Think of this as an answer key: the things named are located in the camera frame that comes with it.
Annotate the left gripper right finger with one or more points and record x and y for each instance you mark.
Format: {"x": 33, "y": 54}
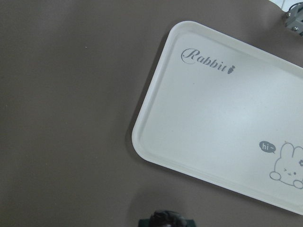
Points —
{"x": 190, "y": 223}

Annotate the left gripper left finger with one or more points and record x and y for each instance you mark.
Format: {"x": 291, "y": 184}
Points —
{"x": 143, "y": 223}

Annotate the dark cherries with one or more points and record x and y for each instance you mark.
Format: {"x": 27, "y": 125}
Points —
{"x": 167, "y": 218}

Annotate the cream plastic tray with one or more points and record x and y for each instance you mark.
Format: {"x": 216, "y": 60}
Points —
{"x": 225, "y": 112}

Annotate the aluminium frame post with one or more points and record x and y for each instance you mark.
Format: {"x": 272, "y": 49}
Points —
{"x": 294, "y": 18}

